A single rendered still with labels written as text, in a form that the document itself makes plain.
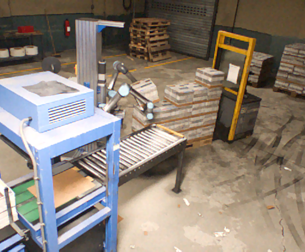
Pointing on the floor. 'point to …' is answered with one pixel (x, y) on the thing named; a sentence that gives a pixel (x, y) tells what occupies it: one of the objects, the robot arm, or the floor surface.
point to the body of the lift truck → (229, 102)
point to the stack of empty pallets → (151, 31)
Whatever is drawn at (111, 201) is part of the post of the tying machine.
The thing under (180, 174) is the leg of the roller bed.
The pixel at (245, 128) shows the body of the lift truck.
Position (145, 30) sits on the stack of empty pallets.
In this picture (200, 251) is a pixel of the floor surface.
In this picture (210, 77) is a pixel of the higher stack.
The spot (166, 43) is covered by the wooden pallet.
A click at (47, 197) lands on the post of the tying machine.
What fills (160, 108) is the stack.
